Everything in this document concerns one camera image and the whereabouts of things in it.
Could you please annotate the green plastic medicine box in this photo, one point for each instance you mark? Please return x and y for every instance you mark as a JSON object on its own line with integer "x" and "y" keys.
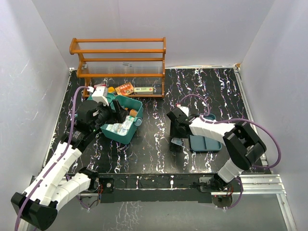
{"x": 128, "y": 103}

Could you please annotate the blue white packet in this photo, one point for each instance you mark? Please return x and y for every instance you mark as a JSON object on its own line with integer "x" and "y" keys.
{"x": 177, "y": 141}

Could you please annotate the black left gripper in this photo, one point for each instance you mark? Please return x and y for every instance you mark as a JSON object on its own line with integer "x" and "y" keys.
{"x": 117, "y": 115}

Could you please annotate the blue grey divided tray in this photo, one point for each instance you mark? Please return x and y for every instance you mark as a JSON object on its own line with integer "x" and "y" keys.
{"x": 201, "y": 144}

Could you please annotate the black scissors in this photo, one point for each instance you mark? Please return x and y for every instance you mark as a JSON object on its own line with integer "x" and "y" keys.
{"x": 175, "y": 148}

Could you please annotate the clear plastic bag packet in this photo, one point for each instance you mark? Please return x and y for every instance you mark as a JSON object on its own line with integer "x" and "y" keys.
{"x": 122, "y": 129}

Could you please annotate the yellow grey small object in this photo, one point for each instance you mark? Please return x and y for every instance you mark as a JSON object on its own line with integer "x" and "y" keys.
{"x": 111, "y": 90}

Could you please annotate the brown bottle orange cap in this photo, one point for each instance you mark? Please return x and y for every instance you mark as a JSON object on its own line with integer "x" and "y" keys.
{"x": 133, "y": 113}

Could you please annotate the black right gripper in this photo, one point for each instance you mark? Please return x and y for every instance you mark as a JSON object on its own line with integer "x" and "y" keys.
{"x": 173, "y": 134}

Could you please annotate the red white medicine box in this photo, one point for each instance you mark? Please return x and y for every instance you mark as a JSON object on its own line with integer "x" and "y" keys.
{"x": 100, "y": 85}

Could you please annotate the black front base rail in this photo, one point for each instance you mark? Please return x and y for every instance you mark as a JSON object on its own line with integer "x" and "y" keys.
{"x": 112, "y": 188}

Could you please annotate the orange wooden shelf rack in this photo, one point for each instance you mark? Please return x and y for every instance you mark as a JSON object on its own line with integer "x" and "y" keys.
{"x": 141, "y": 58}

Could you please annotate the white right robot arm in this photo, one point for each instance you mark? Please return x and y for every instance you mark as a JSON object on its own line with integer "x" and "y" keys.
{"x": 243, "y": 144}

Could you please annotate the white blue-label packet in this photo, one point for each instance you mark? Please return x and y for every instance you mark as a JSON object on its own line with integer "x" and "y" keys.
{"x": 111, "y": 128}

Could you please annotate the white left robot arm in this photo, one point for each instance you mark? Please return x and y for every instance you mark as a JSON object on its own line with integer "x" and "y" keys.
{"x": 41, "y": 201}

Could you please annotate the pale green long box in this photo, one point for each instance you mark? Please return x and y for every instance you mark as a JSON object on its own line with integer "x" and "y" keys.
{"x": 143, "y": 91}

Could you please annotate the white bottle green label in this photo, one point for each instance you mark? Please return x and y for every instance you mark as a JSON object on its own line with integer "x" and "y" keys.
{"x": 130, "y": 119}

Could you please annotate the orange medicine box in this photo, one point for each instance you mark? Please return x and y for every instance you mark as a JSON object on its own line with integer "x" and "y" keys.
{"x": 125, "y": 89}

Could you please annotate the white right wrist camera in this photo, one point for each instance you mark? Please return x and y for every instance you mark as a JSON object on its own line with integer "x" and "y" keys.
{"x": 184, "y": 109}

